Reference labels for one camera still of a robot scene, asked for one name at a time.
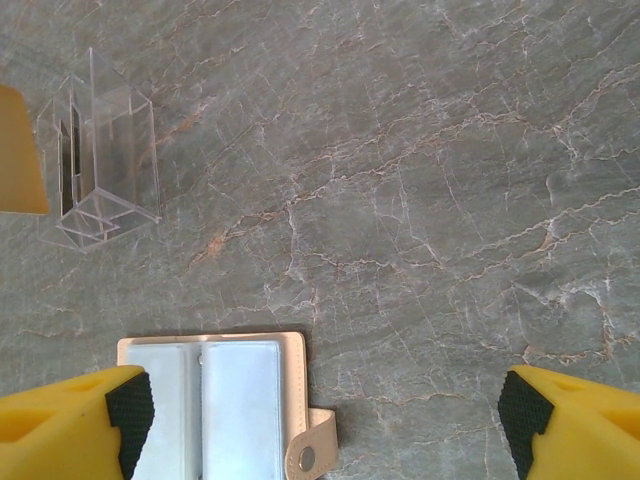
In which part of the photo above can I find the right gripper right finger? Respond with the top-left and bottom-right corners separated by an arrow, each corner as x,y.
497,363 -> 640,480

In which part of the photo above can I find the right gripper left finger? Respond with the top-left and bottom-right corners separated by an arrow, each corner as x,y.
0,364 -> 156,480

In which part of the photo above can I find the black card in stand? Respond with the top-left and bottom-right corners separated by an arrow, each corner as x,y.
58,102 -> 85,209

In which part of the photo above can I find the clear acrylic card stand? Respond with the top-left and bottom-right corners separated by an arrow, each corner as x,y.
35,46 -> 164,251

